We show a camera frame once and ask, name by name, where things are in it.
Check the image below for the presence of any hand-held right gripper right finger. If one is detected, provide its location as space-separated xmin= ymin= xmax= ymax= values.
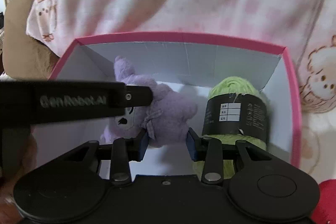
xmin=186 ymin=127 xmax=273 ymax=184

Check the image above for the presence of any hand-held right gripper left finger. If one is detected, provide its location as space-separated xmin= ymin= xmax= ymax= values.
xmin=62 ymin=130 xmax=150 ymax=186

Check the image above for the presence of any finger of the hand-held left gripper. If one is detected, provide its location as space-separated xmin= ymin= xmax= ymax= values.
xmin=125 ymin=85 xmax=154 ymax=109

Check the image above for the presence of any purple plush toy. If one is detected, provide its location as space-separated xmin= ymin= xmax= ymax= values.
xmin=101 ymin=56 xmax=198 ymax=148

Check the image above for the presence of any green yarn ball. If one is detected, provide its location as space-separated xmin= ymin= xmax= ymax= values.
xmin=193 ymin=76 xmax=271 ymax=180

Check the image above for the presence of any pink cardboard box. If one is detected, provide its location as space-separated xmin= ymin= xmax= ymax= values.
xmin=47 ymin=32 xmax=302 ymax=168

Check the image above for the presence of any brown pillow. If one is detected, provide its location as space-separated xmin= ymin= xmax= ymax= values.
xmin=0 ymin=0 xmax=63 ymax=80

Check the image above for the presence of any red bear printed blanket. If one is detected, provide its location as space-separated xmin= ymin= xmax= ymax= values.
xmin=297 ymin=109 xmax=336 ymax=224

